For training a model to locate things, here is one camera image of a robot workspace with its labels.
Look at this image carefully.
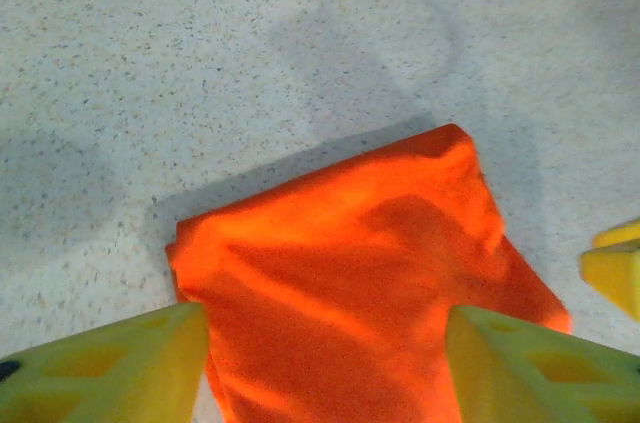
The orange t-shirt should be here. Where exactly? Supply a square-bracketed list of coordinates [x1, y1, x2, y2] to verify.
[164, 123, 574, 423]

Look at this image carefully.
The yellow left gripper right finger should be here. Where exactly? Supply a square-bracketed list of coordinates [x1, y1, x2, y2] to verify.
[446, 304, 640, 423]

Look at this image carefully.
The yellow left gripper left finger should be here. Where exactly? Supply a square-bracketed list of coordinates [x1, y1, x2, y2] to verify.
[0, 300, 209, 423]

